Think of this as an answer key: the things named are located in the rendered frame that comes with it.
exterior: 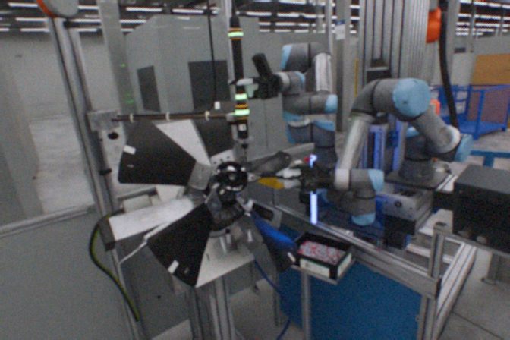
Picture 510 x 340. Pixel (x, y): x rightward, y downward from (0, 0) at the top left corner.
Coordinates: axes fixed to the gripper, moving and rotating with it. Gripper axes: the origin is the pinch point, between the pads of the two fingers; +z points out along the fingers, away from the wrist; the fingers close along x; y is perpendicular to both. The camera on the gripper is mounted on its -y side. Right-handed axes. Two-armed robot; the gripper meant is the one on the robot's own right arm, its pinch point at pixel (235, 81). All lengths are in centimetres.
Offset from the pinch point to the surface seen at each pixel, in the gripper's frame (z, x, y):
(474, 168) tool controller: -28, -65, 27
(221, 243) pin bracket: 13, 1, 56
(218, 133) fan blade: -0.2, 11.9, 18.4
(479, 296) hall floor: -147, -65, 153
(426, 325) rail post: -26, -59, 86
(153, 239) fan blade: 40, -5, 39
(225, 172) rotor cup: 10.0, -2.1, 28.6
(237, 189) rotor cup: 9.8, -6.8, 33.7
